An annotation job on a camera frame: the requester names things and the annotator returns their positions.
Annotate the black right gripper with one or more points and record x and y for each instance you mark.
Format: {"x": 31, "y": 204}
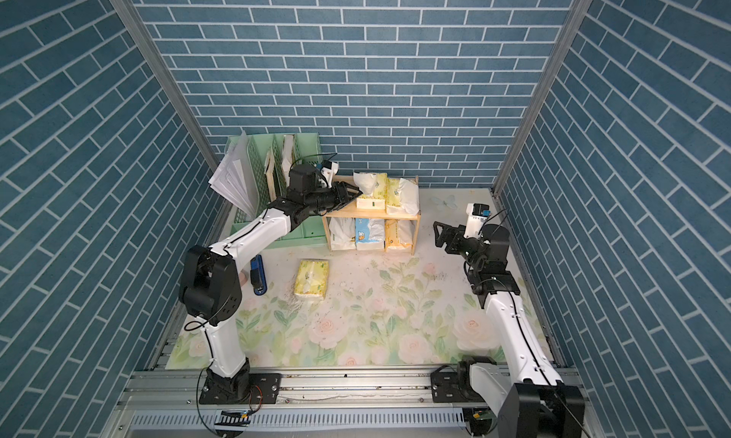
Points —
{"x": 449, "y": 232}

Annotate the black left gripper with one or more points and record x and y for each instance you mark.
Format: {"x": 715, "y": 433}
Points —
{"x": 339, "y": 194}

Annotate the white paper sheet stack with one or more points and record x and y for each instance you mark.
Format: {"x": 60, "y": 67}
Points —
{"x": 234, "y": 178}

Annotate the blue cartoon tissue pack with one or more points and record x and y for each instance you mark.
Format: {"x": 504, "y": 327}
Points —
{"x": 370, "y": 234}

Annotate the wooden two-tier shelf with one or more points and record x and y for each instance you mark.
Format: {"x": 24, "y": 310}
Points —
{"x": 385, "y": 217}

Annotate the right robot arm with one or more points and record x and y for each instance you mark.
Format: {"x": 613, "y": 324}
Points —
{"x": 533, "y": 400}

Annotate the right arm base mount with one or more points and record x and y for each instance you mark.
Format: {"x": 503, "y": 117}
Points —
{"x": 450, "y": 383}

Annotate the yellow white tissue pack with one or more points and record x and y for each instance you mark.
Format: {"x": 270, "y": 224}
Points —
{"x": 373, "y": 187}

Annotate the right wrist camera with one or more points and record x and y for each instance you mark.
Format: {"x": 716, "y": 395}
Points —
{"x": 478, "y": 215}

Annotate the green plastic file organizer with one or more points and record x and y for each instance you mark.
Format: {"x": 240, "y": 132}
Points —
{"x": 265, "y": 154}

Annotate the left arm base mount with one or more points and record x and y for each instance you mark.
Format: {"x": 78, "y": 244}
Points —
{"x": 243, "y": 388}

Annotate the floral table mat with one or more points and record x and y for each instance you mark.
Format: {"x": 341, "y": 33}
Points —
{"x": 380, "y": 308}

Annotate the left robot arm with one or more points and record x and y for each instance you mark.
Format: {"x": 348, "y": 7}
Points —
{"x": 210, "y": 287}

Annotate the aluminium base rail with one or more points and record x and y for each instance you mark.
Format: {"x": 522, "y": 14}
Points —
{"x": 341, "y": 402}

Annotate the orange white tissue pack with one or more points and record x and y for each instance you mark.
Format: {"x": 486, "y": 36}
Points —
{"x": 399, "y": 235}

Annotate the thin brown-edged book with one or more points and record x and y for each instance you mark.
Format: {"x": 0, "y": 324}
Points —
{"x": 270, "y": 168}

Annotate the yellow green tissue pack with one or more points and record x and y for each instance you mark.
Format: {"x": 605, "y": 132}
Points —
{"x": 311, "y": 280}

